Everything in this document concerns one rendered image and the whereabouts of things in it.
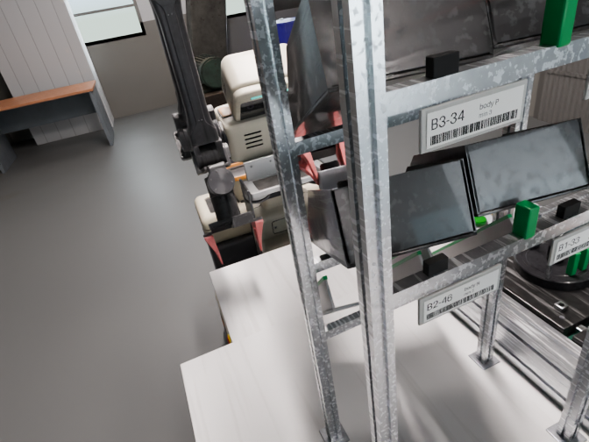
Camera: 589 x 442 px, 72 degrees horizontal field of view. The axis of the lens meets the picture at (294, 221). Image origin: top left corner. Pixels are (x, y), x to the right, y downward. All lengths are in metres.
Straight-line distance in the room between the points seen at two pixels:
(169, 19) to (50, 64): 6.03
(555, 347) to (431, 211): 0.47
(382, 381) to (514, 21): 0.32
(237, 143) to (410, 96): 0.96
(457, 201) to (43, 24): 6.64
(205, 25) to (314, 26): 6.62
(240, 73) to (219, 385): 0.76
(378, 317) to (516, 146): 0.24
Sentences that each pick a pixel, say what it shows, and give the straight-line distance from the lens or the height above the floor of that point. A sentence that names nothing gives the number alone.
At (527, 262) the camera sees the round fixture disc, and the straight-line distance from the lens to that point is 0.93.
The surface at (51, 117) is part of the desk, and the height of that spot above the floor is 0.41.
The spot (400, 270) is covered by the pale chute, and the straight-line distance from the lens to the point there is 0.62.
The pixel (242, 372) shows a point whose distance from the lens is 0.90.
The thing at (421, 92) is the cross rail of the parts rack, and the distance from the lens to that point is 0.28.
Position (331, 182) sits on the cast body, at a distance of 0.61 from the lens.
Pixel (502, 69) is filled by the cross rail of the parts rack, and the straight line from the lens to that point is 0.32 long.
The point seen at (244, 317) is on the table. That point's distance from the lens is 1.01.
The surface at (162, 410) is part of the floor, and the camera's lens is 2.06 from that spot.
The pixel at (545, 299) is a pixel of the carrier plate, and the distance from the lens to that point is 0.88.
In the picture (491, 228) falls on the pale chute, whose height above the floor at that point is 1.18.
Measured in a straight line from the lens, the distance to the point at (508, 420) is 0.83.
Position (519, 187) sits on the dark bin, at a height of 1.32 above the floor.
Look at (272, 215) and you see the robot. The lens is 1.33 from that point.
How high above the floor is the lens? 1.54
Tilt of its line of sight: 31 degrees down
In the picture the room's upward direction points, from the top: 10 degrees counter-clockwise
